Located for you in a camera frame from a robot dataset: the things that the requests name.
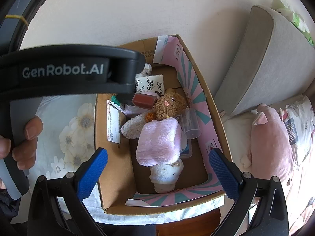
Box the white quilted cloth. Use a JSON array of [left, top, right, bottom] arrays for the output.
[[81, 197, 225, 227]]

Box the person's left hand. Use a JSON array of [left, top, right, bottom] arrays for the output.
[[0, 116, 44, 171]]

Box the floral blue cloth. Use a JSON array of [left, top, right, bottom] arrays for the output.
[[29, 94, 104, 210]]

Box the dark red small box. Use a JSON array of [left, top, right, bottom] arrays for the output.
[[131, 91, 158, 109]]

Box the floral pillow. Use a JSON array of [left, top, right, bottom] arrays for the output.
[[279, 95, 315, 234]]

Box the white tissue packet black print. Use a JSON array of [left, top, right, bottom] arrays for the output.
[[135, 74, 165, 96]]

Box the pink and teal cardboard box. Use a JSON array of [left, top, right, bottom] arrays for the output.
[[94, 34, 233, 215]]

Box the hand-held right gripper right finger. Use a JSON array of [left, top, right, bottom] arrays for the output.
[[209, 148, 289, 236]]

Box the beige sofa cushion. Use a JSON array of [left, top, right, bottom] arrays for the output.
[[214, 4, 314, 116]]

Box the brown wooden furniture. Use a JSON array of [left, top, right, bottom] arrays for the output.
[[155, 209, 222, 236]]

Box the brown and white plush bear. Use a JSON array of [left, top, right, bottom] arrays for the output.
[[120, 91, 188, 140]]

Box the white dotted plush toy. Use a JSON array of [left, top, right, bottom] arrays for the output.
[[149, 158, 184, 194]]

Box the pink fluffy towel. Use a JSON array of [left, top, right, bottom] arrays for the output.
[[136, 117, 183, 167]]

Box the clear plastic box white label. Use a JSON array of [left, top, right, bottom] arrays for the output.
[[179, 138, 193, 158]]

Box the small white frilly plush toy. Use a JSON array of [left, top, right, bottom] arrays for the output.
[[139, 63, 152, 77]]

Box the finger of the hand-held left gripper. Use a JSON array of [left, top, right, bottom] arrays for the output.
[[116, 91, 136, 107]]

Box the pink plush pillow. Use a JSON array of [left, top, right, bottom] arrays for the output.
[[240, 103, 294, 180]]

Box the green and white tissue pack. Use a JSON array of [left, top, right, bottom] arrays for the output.
[[271, 0, 315, 46]]

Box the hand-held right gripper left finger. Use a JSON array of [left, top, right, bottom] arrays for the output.
[[27, 147, 109, 236]]

